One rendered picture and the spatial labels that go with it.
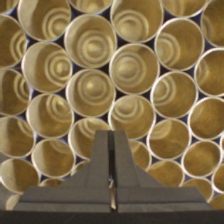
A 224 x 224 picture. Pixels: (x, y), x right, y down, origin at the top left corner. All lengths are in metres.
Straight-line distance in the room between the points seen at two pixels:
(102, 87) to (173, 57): 0.14
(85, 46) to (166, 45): 0.14
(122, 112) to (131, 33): 0.14
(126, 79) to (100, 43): 0.08
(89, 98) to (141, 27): 0.16
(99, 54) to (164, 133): 0.20
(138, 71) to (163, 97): 0.07
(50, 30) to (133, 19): 0.14
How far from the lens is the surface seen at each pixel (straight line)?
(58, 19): 0.33
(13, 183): 0.35
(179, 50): 0.33
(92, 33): 0.31
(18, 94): 0.35
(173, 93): 0.33
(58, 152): 0.36
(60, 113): 0.33
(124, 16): 0.32
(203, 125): 0.34
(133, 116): 0.32
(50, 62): 0.32
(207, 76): 0.36
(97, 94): 0.31
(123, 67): 0.31
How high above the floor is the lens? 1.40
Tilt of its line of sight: 74 degrees down
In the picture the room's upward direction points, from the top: 175 degrees clockwise
